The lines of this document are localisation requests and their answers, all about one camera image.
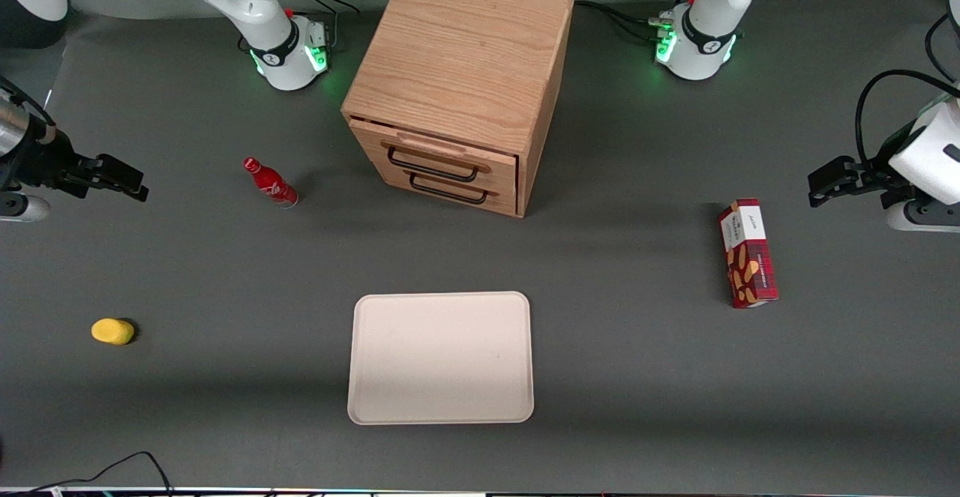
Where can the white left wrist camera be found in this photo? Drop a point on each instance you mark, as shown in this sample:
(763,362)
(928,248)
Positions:
(930,217)

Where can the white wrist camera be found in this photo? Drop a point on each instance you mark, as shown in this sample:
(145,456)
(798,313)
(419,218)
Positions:
(21,208)
(930,217)

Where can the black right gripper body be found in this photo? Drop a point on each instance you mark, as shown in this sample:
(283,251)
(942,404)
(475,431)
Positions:
(43,162)

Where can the beige plastic tray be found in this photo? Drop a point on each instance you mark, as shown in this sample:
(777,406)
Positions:
(442,358)

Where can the red cola bottle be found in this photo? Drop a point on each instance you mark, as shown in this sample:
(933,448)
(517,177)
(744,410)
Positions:
(271,184)

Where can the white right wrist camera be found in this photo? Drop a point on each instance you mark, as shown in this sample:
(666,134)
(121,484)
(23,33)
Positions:
(21,208)

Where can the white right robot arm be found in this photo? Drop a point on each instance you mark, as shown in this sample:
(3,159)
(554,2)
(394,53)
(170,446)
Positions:
(255,2)

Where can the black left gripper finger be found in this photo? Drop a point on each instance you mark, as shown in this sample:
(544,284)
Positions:
(840,178)
(898,197)

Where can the red tartan shortbread box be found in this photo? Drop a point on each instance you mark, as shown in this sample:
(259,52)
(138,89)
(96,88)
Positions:
(748,257)

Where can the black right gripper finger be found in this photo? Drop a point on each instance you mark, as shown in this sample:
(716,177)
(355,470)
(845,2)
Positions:
(116,172)
(69,186)

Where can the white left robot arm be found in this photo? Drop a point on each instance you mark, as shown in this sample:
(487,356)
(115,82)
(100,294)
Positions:
(709,32)

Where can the oak wooden drawer cabinet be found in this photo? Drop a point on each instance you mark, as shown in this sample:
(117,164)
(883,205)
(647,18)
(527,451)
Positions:
(465,47)

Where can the yellow lemon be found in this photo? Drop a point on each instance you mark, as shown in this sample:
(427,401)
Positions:
(112,331)

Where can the wooden drawer with lip grip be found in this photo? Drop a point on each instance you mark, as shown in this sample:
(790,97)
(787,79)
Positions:
(435,145)

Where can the wooden drawer without lip grip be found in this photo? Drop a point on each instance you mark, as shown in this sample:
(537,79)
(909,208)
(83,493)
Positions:
(504,202)

